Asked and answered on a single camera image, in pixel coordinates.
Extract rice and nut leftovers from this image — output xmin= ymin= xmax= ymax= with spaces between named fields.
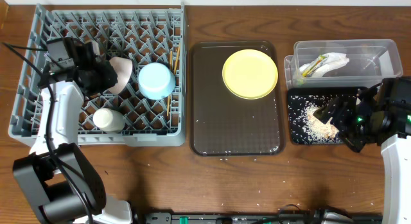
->
xmin=288 ymin=95 xmax=342 ymax=145

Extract green snack wrapper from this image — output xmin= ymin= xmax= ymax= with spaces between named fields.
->
xmin=302 ymin=55 xmax=327 ymax=77

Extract dark brown serving tray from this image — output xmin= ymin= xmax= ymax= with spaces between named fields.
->
xmin=189 ymin=40 xmax=286 ymax=157

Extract white cup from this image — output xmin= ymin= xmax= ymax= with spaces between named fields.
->
xmin=92 ymin=108 xmax=126 ymax=133

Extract white paper napkin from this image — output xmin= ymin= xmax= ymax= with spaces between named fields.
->
xmin=299 ymin=52 xmax=349 ymax=78

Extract black waste tray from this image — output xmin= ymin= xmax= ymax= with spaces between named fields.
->
xmin=287 ymin=87 xmax=364 ymax=145

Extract clear plastic bin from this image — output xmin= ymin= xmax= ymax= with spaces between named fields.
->
xmin=284 ymin=39 xmax=403 ymax=89

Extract light blue bowl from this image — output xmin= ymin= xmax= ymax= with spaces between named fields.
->
xmin=137 ymin=62 xmax=176 ymax=100

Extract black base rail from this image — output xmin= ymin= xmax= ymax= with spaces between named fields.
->
xmin=138 ymin=204 xmax=383 ymax=224

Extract grey dishwasher rack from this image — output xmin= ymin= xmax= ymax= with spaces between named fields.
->
xmin=8 ymin=5 xmax=187 ymax=147

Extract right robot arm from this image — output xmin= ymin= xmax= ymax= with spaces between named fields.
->
xmin=313 ymin=77 xmax=410 ymax=223

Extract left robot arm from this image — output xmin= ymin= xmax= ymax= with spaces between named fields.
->
xmin=13 ymin=37 xmax=134 ymax=223

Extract yellow plate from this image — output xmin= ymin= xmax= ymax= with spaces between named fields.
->
xmin=222 ymin=49 xmax=279 ymax=100

